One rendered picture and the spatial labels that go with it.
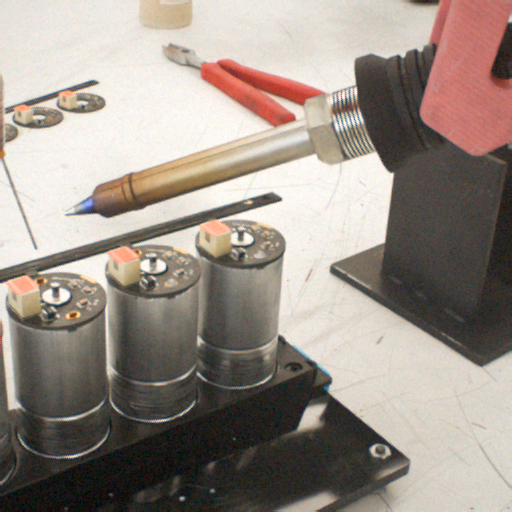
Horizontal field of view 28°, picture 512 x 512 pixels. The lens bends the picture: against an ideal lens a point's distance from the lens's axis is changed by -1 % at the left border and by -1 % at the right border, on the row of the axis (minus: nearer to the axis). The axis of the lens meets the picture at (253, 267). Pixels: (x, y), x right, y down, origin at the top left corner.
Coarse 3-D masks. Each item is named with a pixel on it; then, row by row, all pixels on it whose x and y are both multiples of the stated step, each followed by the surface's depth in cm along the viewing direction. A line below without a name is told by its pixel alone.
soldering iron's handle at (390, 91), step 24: (432, 48) 20; (504, 48) 19; (360, 72) 20; (384, 72) 20; (408, 72) 20; (504, 72) 19; (360, 96) 20; (384, 96) 20; (408, 96) 20; (384, 120) 20; (408, 120) 20; (384, 144) 20; (408, 144) 20; (432, 144) 20
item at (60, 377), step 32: (96, 320) 25; (32, 352) 25; (64, 352) 25; (96, 352) 26; (32, 384) 26; (64, 384) 25; (96, 384) 26; (32, 416) 26; (64, 416) 26; (96, 416) 27; (32, 448) 27; (64, 448) 26; (96, 448) 27
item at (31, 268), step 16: (272, 192) 31; (224, 208) 30; (240, 208) 30; (256, 208) 30; (160, 224) 29; (176, 224) 29; (192, 224) 29; (112, 240) 28; (128, 240) 28; (144, 240) 28; (48, 256) 27; (64, 256) 27; (80, 256) 27; (0, 272) 26; (16, 272) 26; (32, 272) 26
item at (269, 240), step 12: (252, 228) 29; (264, 228) 29; (264, 240) 29; (276, 240) 29; (204, 252) 28; (240, 252) 28; (252, 252) 28; (264, 252) 28; (276, 252) 28; (228, 264) 27; (240, 264) 27; (252, 264) 27; (264, 264) 28
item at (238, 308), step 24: (240, 240) 28; (216, 264) 28; (216, 288) 28; (240, 288) 28; (264, 288) 28; (216, 312) 28; (240, 312) 28; (264, 312) 28; (216, 336) 29; (240, 336) 29; (264, 336) 29; (216, 360) 29; (240, 360) 29; (264, 360) 29; (216, 384) 30; (240, 384) 29
